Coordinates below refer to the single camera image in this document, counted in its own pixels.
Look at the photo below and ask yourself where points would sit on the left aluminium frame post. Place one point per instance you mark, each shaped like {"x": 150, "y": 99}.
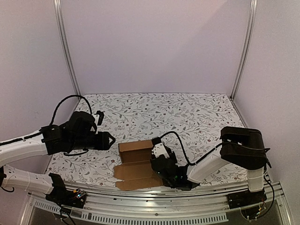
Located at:
{"x": 65, "y": 47}

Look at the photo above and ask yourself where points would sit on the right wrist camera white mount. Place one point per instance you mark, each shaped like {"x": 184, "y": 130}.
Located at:
{"x": 159, "y": 148}

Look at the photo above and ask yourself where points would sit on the aluminium frame post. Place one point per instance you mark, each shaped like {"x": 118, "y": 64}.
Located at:
{"x": 65, "y": 47}
{"x": 245, "y": 49}

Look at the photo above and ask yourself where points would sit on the aluminium front rail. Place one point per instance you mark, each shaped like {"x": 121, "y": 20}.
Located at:
{"x": 206, "y": 205}

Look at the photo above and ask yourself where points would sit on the right aluminium frame post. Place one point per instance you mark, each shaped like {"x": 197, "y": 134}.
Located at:
{"x": 245, "y": 49}

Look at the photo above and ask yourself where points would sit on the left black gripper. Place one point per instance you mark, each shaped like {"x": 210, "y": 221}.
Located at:
{"x": 103, "y": 143}

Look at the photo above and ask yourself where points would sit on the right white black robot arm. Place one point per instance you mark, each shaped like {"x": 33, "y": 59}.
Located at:
{"x": 243, "y": 147}

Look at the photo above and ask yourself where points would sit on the brown cardboard box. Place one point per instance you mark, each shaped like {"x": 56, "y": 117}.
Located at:
{"x": 135, "y": 170}

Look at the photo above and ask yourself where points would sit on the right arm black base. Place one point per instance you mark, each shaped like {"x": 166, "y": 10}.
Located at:
{"x": 246, "y": 200}

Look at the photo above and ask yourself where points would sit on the floral patterned table mat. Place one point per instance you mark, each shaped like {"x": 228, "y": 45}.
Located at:
{"x": 189, "y": 124}

